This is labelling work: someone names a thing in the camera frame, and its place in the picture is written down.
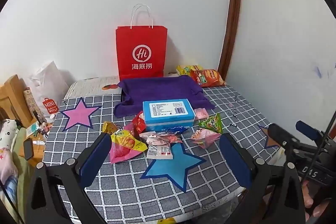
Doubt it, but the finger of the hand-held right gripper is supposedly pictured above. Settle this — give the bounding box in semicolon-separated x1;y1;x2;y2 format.
267;122;300;148
295;120;326;142

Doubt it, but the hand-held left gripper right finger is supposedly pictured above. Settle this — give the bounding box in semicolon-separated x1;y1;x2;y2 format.
219;133;306;224

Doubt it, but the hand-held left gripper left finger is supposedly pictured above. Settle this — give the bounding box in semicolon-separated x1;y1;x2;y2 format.
26;132;112;224

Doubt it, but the yellow and pink snack packet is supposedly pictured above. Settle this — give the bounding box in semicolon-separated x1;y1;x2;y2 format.
109;126;148;164

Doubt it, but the pink triangular snack packet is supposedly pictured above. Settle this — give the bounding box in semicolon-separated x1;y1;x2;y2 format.
191;127;221;149

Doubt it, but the green snack packet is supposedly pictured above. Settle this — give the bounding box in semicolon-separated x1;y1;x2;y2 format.
198;113;223;134

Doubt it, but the small red snack packet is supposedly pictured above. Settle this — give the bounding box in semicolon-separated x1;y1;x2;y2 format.
131;111;146;135

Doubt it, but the blue candy wrapper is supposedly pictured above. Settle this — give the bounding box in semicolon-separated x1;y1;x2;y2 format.
165;125;189;135

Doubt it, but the white-backed snack packet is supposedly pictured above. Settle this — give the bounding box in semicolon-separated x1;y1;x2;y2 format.
147;143;174;160

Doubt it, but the pink cartoon snack packet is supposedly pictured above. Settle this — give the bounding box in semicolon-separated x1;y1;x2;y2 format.
139;132;184;146

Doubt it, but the purple towel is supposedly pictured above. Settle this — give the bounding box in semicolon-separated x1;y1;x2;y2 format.
113;75;215;118

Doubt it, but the person's right hand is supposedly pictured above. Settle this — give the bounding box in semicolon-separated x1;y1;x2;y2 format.
301;181;332;216

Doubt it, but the grey checked tablecloth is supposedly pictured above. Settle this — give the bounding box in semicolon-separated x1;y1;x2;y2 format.
43;84;281;224

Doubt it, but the wooden side table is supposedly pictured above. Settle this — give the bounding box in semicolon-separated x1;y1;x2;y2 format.
25;132;48;164

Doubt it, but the black phone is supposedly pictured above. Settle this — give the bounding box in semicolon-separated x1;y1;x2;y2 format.
24;139;34;160

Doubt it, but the fruit print cloth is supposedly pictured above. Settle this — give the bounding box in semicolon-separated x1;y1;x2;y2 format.
64;76;122;100

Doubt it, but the blue tissue pack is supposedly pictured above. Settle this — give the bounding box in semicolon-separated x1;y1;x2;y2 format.
142;98;196;132

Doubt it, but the brown printed box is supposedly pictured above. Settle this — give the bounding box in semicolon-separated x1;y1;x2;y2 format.
23;88;45;122

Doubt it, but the floral bedding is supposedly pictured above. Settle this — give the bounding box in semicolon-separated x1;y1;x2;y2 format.
0;119;36;224

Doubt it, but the orange chips bag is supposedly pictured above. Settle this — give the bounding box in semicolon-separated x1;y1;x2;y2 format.
189;69;226;87

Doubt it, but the white plastic bag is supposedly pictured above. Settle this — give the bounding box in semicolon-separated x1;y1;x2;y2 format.
26;61;70;122

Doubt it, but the yellow chips bag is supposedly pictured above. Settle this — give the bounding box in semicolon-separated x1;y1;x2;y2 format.
176;64;204;76

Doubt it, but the wooden cabinet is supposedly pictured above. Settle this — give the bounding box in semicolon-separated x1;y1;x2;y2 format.
0;74;34;127

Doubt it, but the red paper bag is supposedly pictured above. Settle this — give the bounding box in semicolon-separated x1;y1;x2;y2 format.
115;4;168;81

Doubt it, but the black cable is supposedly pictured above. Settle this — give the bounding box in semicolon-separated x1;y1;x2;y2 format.
302;111;336;188

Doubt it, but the brown wooden door frame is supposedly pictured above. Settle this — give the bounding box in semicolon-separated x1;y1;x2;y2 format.
218;0;242;80

